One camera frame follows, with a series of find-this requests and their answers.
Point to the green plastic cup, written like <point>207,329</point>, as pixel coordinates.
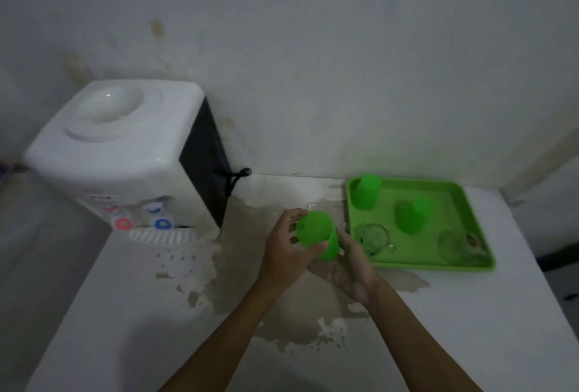
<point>366,191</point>
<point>319,235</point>
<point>414,215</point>

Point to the white water dispenser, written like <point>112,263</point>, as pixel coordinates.
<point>126,156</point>

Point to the person's left hand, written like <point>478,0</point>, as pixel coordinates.
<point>282,258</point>

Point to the person's left forearm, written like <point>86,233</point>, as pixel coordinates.
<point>212,342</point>

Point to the person's left thumb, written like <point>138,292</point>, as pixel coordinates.
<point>314,251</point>

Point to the green plastic tray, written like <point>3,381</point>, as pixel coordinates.
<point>420,224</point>

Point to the person's right forearm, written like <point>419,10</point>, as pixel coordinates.
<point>420,342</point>

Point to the person's right fingers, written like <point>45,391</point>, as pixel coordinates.
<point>346,247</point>

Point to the clear glass mug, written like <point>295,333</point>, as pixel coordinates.
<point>374,239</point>
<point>461,247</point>

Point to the person's right hand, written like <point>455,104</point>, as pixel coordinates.
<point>350,269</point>

